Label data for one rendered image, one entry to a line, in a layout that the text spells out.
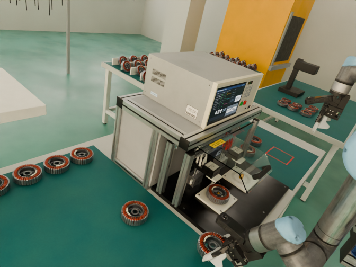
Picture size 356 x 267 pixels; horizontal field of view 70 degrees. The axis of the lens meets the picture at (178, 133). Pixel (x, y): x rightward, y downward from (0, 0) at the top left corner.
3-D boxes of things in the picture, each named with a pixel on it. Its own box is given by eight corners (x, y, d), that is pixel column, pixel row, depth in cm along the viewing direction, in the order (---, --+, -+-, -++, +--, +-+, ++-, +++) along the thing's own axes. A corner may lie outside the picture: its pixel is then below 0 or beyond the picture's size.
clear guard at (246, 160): (272, 170, 111) (277, 160, 108) (247, 194, 94) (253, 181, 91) (212, 135, 127) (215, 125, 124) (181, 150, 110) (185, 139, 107)
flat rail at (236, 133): (255, 125, 147) (256, 121, 146) (189, 161, 103) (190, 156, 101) (252, 125, 148) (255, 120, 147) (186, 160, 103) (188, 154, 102)
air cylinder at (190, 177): (201, 181, 132) (204, 173, 129) (193, 187, 127) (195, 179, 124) (194, 176, 135) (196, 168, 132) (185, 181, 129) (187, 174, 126)
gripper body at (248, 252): (232, 268, 85) (260, 262, 77) (218, 245, 86) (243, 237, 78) (243, 254, 90) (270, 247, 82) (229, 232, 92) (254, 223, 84)
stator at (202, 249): (231, 250, 96) (234, 243, 94) (215, 269, 87) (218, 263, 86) (207, 232, 101) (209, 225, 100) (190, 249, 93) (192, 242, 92)
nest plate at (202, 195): (237, 201, 125) (237, 198, 125) (221, 215, 114) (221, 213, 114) (212, 184, 133) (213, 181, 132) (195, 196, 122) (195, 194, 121)
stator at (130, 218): (141, 203, 114) (142, 197, 112) (151, 222, 106) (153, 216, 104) (117, 208, 108) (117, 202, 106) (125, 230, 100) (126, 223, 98)
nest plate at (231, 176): (257, 181, 143) (258, 179, 142) (245, 193, 132) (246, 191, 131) (234, 167, 150) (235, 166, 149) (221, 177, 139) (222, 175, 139)
